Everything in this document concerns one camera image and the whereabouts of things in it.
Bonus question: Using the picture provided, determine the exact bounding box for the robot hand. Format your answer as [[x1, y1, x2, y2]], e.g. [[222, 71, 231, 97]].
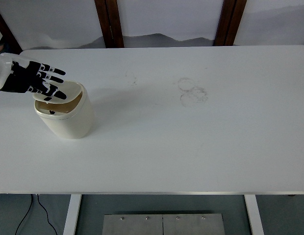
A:
[[0, 52, 67, 101]]

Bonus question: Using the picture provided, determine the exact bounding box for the cream plastic trash bin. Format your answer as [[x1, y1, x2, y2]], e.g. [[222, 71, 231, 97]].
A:
[[32, 81, 94, 140]]

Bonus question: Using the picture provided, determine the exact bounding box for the white table leg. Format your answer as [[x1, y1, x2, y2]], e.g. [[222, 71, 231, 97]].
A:
[[62, 194, 82, 235], [244, 195, 265, 235]]

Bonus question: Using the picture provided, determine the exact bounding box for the grey metal plate with screws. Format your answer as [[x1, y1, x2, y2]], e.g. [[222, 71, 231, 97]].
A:
[[102, 213, 224, 235]]

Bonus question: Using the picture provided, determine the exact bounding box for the brown wooden screen frame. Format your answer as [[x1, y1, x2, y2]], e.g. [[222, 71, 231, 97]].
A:
[[0, 6, 23, 55], [214, 0, 248, 47], [94, 0, 125, 48]]

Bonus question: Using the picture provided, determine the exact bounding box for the black floor cable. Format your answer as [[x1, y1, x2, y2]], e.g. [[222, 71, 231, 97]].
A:
[[36, 194, 57, 235], [14, 194, 34, 235]]

